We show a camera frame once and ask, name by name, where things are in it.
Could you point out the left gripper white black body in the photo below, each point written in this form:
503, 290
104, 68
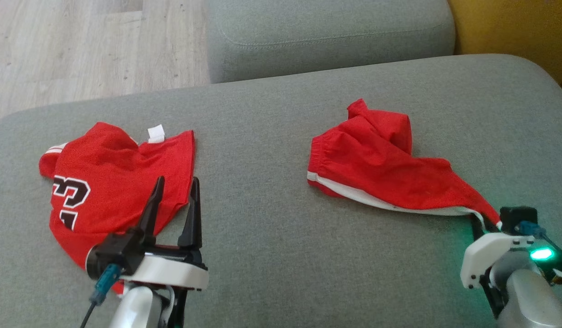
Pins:
171, 271

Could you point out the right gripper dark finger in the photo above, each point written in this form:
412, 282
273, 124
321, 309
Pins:
493, 226
478, 226

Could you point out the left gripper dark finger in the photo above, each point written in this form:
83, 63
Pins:
151, 209
192, 214

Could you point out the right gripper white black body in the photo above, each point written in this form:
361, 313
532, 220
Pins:
486, 255

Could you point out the red white numbered jersey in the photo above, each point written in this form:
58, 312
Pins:
108, 173

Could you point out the red shorts white stripe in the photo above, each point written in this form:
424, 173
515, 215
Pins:
376, 164

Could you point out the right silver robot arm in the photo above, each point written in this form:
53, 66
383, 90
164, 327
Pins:
531, 296

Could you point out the large grey sofa seat cushion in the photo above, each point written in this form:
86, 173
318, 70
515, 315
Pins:
272, 237

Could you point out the yellow and grey sofa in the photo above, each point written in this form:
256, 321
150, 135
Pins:
513, 32

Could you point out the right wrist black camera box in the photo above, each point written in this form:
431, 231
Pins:
517, 215

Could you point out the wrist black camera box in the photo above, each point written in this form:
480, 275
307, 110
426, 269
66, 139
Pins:
517, 215
114, 253

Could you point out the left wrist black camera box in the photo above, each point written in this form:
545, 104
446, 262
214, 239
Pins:
114, 253

